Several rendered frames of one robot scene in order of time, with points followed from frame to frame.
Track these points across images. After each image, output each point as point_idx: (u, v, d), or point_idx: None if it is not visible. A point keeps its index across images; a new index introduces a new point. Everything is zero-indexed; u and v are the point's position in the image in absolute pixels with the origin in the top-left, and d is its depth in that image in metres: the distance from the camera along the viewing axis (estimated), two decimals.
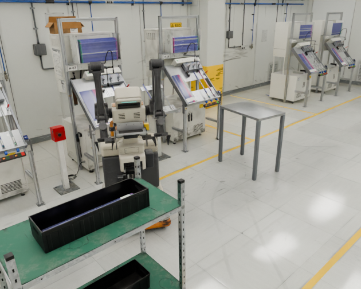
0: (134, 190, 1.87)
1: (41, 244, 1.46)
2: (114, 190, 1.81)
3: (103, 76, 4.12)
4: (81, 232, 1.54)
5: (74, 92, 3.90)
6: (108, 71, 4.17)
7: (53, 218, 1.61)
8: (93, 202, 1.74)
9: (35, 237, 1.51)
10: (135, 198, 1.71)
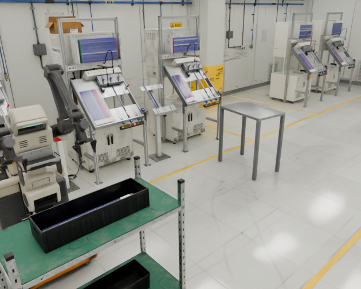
0: (134, 190, 1.87)
1: (41, 244, 1.46)
2: (114, 190, 1.81)
3: (103, 76, 4.12)
4: (81, 232, 1.54)
5: (74, 92, 3.90)
6: (108, 71, 4.17)
7: (53, 218, 1.61)
8: (93, 202, 1.74)
9: (35, 237, 1.51)
10: (135, 198, 1.71)
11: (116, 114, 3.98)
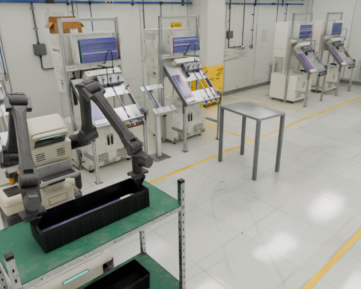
0: (134, 190, 1.87)
1: (41, 244, 1.46)
2: (114, 190, 1.81)
3: (103, 76, 4.12)
4: (81, 232, 1.54)
5: (74, 92, 3.90)
6: (108, 71, 4.17)
7: (53, 218, 1.61)
8: (93, 202, 1.74)
9: (35, 237, 1.51)
10: (135, 198, 1.71)
11: None
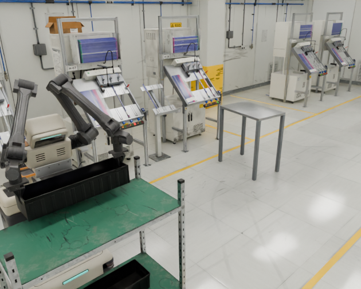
0: (116, 168, 1.98)
1: (24, 213, 1.57)
2: (97, 168, 1.92)
3: (103, 76, 4.12)
4: (62, 203, 1.64)
5: None
6: (108, 71, 4.17)
7: (37, 192, 1.72)
8: (75, 179, 1.85)
9: (20, 208, 1.62)
10: (115, 174, 1.82)
11: (116, 114, 3.98)
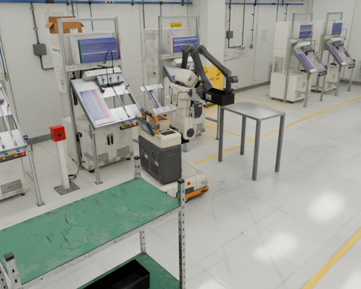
0: None
1: (231, 101, 3.49)
2: None
3: (103, 76, 4.12)
4: None
5: (74, 92, 3.90)
6: (108, 71, 4.17)
7: (215, 100, 3.50)
8: (204, 95, 3.67)
9: (226, 102, 3.45)
10: None
11: (116, 114, 3.98)
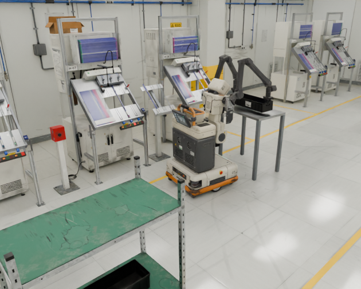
0: None
1: (270, 108, 3.86)
2: (236, 98, 4.14)
3: (103, 76, 4.12)
4: None
5: (74, 92, 3.90)
6: (108, 71, 4.17)
7: (255, 106, 3.87)
8: (243, 102, 4.04)
9: (266, 109, 3.82)
10: (244, 95, 4.24)
11: (116, 114, 3.98)
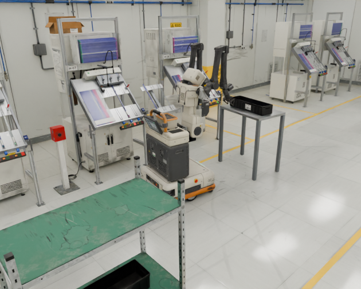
0: None
1: (270, 112, 3.87)
2: (236, 101, 4.15)
3: (103, 76, 4.12)
4: None
5: (74, 92, 3.90)
6: (108, 71, 4.17)
7: (255, 109, 3.89)
8: (243, 105, 4.05)
9: (265, 112, 3.84)
10: (244, 98, 4.25)
11: (116, 114, 3.98)
